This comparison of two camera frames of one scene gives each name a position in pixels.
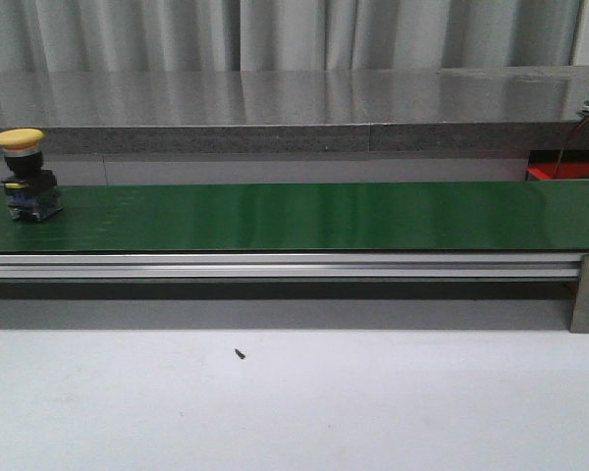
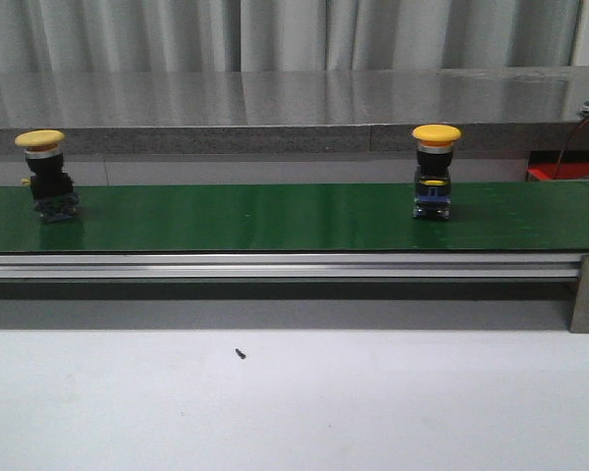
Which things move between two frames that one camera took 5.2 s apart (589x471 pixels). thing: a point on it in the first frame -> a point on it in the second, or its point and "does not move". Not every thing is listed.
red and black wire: [562, 154] does not move
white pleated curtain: [139, 35] does not move
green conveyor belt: [443, 216] does not move
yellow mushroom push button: [31, 192] -> [433, 184]
